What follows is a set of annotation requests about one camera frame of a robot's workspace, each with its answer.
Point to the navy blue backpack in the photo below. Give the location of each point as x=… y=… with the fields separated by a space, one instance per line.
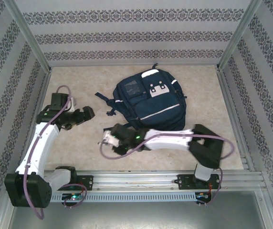
x=155 y=109

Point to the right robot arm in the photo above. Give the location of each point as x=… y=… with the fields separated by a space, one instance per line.
x=170 y=142

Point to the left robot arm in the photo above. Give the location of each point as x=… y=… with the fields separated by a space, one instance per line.
x=43 y=143

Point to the circuit board green light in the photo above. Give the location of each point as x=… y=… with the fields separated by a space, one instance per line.
x=73 y=196

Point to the grey metal shelf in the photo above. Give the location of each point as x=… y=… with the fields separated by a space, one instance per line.
x=136 y=214

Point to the small circuit board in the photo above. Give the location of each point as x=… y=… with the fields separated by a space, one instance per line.
x=203 y=196

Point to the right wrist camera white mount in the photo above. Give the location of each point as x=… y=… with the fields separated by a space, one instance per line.
x=111 y=139

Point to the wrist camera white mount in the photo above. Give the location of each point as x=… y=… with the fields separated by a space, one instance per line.
x=71 y=105
x=111 y=139

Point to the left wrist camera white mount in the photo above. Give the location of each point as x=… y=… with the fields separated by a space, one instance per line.
x=71 y=105

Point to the aluminium mounting rail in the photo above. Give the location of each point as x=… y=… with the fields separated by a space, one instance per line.
x=136 y=179

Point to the aluminium side rail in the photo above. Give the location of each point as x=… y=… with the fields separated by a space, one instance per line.
x=41 y=95
x=226 y=95

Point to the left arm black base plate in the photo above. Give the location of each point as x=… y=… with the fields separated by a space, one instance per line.
x=87 y=182

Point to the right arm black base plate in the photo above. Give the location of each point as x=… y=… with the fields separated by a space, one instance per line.
x=185 y=182

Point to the aluminium frame post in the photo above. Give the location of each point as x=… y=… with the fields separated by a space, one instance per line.
x=238 y=35
x=28 y=35

